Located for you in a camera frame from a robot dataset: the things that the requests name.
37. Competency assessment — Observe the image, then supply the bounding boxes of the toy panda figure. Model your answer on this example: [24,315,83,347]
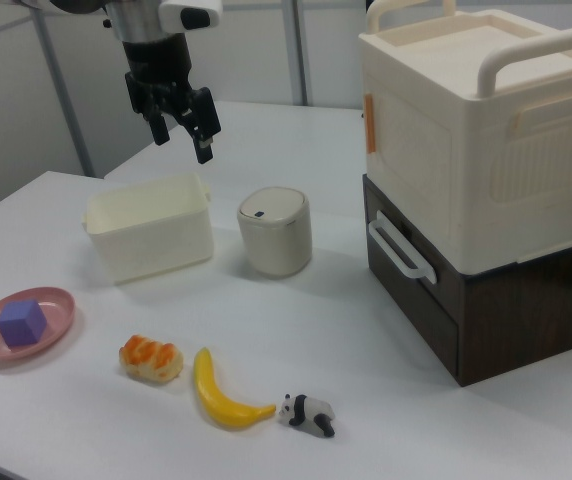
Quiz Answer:
[276,393,337,437]

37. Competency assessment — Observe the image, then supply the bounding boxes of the toy bread with orange glaze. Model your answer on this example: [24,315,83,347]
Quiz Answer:
[118,333,185,382]

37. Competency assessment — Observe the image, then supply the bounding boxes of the translucent white drawer handle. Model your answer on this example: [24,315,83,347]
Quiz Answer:
[368,209,438,285]

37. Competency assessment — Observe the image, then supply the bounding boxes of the purple cube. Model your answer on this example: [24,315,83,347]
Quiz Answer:
[0,298,48,349]

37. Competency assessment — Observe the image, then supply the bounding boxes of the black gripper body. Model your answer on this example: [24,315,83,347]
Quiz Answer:
[121,33,202,124]

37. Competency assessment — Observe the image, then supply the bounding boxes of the small beige trash can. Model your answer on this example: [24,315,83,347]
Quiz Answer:
[236,186,314,279]

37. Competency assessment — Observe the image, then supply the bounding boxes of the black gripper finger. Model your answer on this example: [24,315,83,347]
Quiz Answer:
[147,102,171,147]
[179,87,222,165]

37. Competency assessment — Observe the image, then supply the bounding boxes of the cream storage box with handles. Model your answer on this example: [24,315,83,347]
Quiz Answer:
[358,0,572,274]

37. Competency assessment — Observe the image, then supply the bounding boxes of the orange latch strip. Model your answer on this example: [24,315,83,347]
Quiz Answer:
[363,93,380,154]

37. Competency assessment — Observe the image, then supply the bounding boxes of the dark brown drawer cabinet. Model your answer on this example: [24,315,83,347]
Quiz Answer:
[362,172,572,389]

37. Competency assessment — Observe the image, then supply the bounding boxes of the yellow toy banana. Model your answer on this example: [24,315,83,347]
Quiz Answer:
[193,347,277,430]

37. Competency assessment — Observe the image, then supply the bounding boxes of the pink plate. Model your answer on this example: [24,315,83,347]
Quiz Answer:
[0,286,77,361]

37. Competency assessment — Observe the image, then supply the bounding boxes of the cream plastic bin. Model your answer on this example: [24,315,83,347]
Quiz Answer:
[81,172,215,286]

